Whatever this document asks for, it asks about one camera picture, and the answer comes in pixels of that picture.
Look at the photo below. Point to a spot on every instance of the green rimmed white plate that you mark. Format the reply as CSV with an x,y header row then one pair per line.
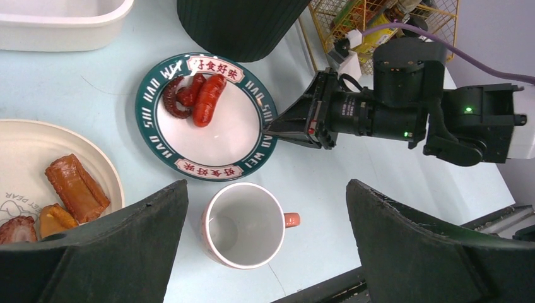
x,y
232,145

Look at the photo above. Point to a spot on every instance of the pink white mug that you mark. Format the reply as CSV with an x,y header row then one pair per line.
x,y
243,226

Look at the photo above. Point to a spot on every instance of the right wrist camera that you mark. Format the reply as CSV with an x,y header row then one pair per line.
x,y
342,58

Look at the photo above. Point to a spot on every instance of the red sausage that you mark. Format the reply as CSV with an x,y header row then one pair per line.
x,y
207,99

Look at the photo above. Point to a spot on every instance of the dark red octopus tentacle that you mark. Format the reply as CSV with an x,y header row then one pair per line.
x,y
179,102

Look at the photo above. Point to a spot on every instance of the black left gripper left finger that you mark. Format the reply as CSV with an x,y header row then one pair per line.
x,y
126,256

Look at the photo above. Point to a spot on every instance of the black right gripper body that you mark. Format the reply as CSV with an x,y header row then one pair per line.
x,y
403,104

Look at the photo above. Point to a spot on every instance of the white rectangular basin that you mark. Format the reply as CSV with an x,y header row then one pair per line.
x,y
61,26

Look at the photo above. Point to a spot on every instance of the gold wire rack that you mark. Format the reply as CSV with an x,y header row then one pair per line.
x,y
318,38

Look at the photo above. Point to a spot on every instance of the black plastic bucket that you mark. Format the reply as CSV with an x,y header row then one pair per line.
x,y
240,30

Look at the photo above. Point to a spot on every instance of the yellow label small bottle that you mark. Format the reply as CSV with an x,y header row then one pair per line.
x,y
373,40

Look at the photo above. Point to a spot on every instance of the cream round plate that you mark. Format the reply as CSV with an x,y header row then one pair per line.
x,y
28,148

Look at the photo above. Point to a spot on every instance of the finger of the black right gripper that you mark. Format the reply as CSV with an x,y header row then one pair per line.
x,y
298,123

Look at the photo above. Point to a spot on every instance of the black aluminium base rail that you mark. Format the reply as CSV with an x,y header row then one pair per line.
x,y
418,259

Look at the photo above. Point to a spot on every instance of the brown meat piece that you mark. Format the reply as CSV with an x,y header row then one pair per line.
x,y
18,229

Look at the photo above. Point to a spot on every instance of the orange fried tofu piece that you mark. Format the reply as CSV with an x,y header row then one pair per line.
x,y
82,196

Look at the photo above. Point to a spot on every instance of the black cap small bottle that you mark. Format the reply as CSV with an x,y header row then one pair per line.
x,y
416,18

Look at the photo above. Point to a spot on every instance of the small orange food piece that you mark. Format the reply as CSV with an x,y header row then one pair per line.
x,y
54,219

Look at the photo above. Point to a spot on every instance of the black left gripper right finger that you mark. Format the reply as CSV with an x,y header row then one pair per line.
x,y
439,251

